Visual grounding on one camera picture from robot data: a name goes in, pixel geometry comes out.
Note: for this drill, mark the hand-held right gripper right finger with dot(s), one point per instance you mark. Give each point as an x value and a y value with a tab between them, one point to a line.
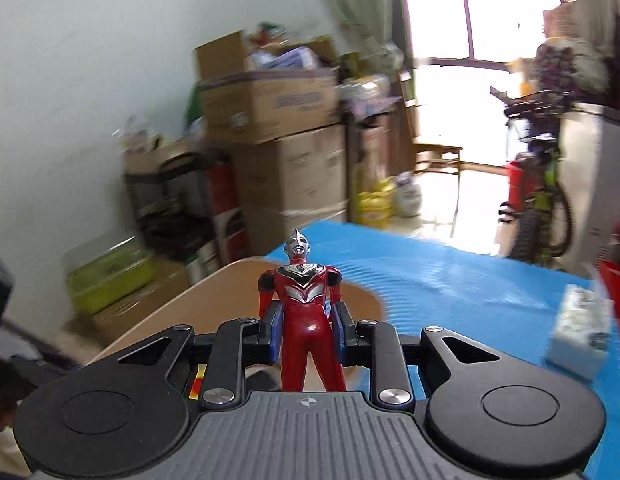
341	332

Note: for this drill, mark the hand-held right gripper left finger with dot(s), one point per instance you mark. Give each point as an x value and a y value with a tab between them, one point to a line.
273	332

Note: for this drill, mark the red silver hero figure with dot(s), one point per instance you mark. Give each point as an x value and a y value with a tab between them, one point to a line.
305	310

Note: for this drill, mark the cream plastic basin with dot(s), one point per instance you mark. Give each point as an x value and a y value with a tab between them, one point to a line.
215	300

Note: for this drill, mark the green container with clear lid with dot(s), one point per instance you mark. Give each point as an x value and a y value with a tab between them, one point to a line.
110	270

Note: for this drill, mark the red white carton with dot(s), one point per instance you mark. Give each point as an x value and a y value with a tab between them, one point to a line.
230	210

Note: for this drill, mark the blue silicone mat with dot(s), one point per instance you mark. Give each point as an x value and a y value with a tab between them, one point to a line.
465	285

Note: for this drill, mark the taped large cardboard box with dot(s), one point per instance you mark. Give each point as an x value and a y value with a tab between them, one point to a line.
300	185

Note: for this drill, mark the plastic bag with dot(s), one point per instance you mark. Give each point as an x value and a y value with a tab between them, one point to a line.
409	195

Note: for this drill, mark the black metal rack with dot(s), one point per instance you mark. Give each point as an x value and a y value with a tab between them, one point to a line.
165	210

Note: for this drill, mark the wooden chair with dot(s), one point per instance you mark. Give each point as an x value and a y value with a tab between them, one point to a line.
435	155

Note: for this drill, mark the beige open cardboard box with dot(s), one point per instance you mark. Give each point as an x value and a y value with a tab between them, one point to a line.
160	155

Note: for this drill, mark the printed upper cardboard box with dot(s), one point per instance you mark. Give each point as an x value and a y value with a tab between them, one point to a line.
270	107

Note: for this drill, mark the white blue tissue box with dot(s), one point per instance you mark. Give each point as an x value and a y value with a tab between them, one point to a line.
580	330

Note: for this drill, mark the green black bicycle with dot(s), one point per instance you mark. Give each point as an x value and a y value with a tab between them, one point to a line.
540	200

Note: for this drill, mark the open cardboard box with clutter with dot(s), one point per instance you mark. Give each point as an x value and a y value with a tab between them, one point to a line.
225	55

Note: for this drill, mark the green curtain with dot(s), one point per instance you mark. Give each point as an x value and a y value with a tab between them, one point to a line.
350	5

